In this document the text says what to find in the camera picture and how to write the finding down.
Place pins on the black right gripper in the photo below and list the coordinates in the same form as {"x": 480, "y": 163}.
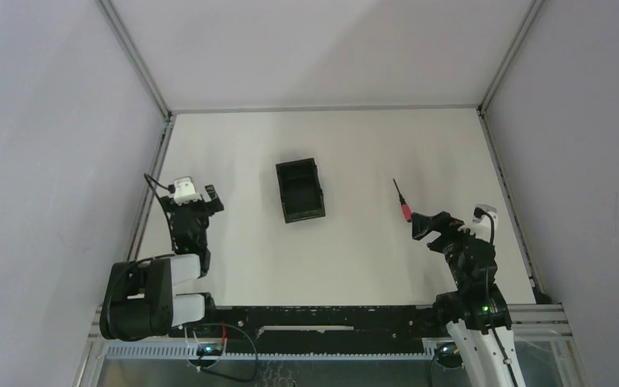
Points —
{"x": 442, "y": 230}

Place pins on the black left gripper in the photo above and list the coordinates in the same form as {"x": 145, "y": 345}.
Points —
{"x": 196, "y": 206}

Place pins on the red handled screwdriver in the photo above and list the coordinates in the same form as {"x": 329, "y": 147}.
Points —
{"x": 405, "y": 209}

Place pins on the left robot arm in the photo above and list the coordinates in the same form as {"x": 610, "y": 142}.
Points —
{"x": 140, "y": 300}

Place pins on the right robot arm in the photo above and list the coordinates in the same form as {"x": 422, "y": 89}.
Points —
{"x": 475, "y": 314}

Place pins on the black plastic bin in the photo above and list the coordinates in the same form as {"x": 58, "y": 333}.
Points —
{"x": 301, "y": 194}

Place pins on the small electronics board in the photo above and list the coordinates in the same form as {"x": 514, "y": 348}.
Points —
{"x": 209, "y": 349}

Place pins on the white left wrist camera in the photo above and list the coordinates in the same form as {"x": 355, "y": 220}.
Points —
{"x": 185, "y": 191}

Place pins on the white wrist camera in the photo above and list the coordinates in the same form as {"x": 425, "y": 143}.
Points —
{"x": 185, "y": 191}
{"x": 484, "y": 223}

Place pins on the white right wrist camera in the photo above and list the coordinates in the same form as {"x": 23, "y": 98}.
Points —
{"x": 484, "y": 223}

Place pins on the black mounting rail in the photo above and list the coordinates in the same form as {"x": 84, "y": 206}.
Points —
{"x": 304, "y": 330}

